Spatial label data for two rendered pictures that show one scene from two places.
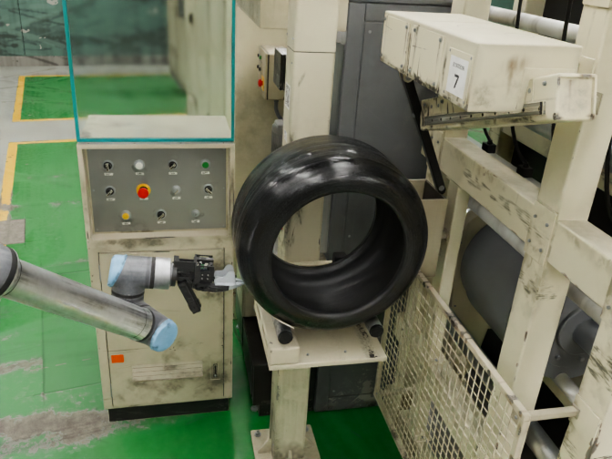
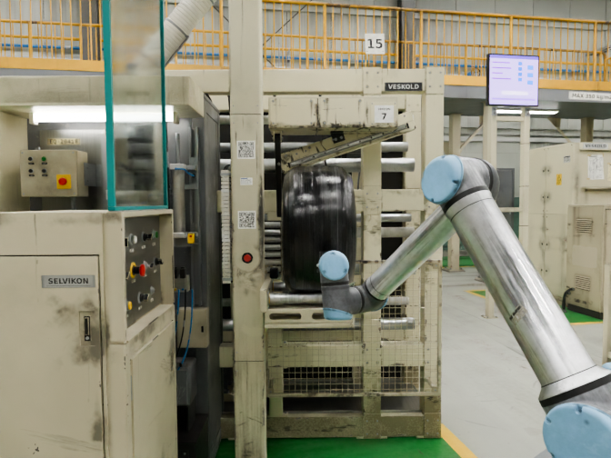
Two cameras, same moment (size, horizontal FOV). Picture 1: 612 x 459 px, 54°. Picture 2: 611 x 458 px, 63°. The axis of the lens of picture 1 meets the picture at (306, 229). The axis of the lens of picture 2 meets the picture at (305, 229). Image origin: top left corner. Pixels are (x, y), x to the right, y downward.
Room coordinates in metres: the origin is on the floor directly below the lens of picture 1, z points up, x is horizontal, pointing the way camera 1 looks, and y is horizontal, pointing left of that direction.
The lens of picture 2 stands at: (1.21, 2.04, 1.29)
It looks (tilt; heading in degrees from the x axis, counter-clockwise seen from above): 3 degrees down; 283
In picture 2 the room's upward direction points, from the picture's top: straight up
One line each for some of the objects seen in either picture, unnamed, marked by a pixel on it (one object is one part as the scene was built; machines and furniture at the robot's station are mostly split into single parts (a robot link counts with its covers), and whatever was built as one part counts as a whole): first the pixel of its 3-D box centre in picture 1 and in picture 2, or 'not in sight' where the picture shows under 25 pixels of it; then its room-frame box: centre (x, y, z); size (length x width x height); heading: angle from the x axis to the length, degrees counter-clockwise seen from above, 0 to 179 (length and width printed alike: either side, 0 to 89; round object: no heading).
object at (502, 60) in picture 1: (463, 55); (332, 116); (1.62, -0.37, 1.71); 0.61 x 0.25 x 0.15; 13
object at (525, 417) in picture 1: (430, 402); (353, 328); (1.52, -0.43, 0.65); 0.90 x 0.02 x 0.70; 13
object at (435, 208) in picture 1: (411, 228); (264, 249); (1.97, -0.38, 1.05); 0.20 x 0.15 x 0.30; 13
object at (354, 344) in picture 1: (316, 329); (308, 314); (1.67, -0.06, 0.80); 0.37 x 0.36 x 0.02; 103
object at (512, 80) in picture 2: not in sight; (512, 80); (0.21, -3.76, 2.60); 0.60 x 0.05 x 0.55; 23
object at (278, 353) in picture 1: (275, 322); (308, 313); (1.64, 0.08, 0.84); 0.36 x 0.09 x 0.06; 13
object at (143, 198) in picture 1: (163, 272); (97, 397); (2.26, 0.60, 0.63); 0.56 x 0.41 x 1.27; 103
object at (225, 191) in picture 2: not in sight; (227, 226); (1.99, 0.07, 1.19); 0.05 x 0.04 x 0.48; 103
